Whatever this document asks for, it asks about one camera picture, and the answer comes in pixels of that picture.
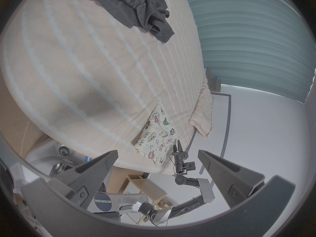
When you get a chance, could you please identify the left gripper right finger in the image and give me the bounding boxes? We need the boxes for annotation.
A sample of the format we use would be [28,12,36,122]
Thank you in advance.
[198,150,266,208]

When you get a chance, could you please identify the bed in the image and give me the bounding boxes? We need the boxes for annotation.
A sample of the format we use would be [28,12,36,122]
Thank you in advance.
[0,0,222,195]

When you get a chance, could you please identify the small wooden stool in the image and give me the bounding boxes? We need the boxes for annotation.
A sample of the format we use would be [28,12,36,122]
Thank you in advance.
[122,173,171,225]

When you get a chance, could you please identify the pile of clothes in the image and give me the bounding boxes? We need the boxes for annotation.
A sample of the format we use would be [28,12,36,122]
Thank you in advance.
[95,0,175,43]

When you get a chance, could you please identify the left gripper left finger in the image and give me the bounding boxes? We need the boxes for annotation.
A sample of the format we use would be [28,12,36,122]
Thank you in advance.
[64,150,119,210]

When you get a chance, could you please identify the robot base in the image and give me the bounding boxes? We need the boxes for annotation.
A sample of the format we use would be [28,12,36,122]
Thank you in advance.
[21,137,173,228]

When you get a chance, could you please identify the blue-green curtain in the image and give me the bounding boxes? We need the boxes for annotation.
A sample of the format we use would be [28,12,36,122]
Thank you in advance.
[179,0,316,105]

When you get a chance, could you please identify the white printed pillow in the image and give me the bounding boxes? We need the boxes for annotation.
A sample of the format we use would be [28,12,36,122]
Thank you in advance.
[134,105,179,167]

